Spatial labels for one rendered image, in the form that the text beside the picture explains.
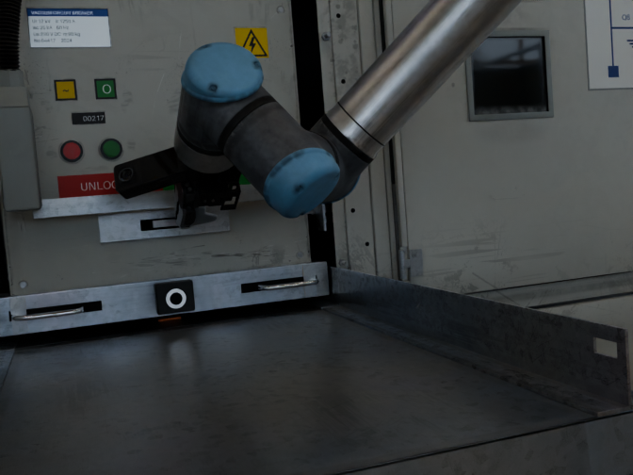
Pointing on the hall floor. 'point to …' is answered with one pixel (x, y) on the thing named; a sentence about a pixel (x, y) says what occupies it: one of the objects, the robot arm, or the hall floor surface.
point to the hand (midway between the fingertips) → (178, 221)
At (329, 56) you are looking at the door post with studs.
